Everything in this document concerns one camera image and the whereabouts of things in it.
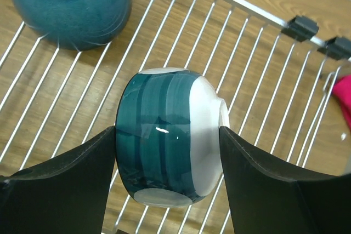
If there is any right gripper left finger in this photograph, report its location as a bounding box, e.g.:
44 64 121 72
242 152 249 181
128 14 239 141
1 126 116 233

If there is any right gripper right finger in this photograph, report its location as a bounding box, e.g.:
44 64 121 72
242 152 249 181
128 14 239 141
219 126 350 233

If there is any teal and white bowl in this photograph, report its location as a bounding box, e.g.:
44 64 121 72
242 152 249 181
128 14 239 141
115 67 230 208

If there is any plain teal bowl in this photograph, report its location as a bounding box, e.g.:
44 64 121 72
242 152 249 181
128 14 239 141
12 0 132 51

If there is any red folded cloth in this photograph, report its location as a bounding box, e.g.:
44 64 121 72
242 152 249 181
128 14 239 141
332 75 351 128

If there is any metal wire dish rack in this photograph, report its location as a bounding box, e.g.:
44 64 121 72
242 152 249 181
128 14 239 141
1 0 350 233

